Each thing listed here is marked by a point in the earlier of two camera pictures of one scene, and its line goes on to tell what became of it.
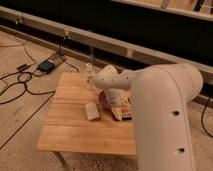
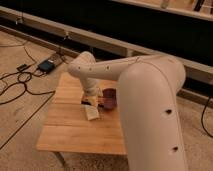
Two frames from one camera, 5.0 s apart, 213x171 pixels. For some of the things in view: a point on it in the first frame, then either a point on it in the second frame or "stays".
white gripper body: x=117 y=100 → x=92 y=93
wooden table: x=67 y=128 stays
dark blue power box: x=47 y=66 stays
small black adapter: x=23 y=66 stays
